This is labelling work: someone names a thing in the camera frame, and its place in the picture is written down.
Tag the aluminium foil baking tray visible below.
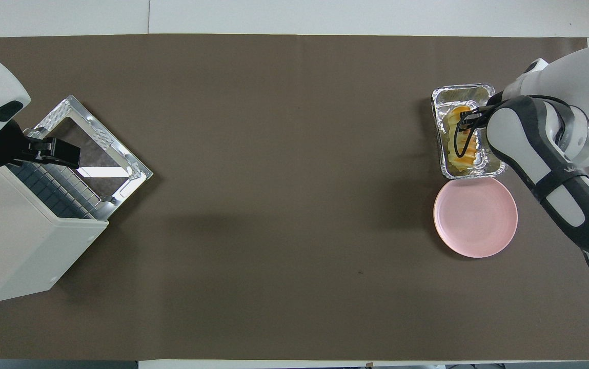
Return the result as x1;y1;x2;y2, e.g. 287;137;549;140
431;83;509;180

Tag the silver glass oven door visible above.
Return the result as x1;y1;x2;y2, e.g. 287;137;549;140
28;95;154;218

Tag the cream white toaster oven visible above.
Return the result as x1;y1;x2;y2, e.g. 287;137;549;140
0;154;109;304

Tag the yellow sliced bread loaf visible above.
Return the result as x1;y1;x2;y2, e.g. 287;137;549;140
448;106;482;168

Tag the metal oven wire rack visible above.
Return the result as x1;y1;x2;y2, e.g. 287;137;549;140
7;161;111;220

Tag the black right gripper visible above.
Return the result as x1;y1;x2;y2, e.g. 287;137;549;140
457;105;495;133

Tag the pink round plate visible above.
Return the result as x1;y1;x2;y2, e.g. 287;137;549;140
433;177;519;258

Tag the brown paper table mat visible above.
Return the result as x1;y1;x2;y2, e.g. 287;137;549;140
0;34;589;361

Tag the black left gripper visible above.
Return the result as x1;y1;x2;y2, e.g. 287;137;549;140
0;120;81;170

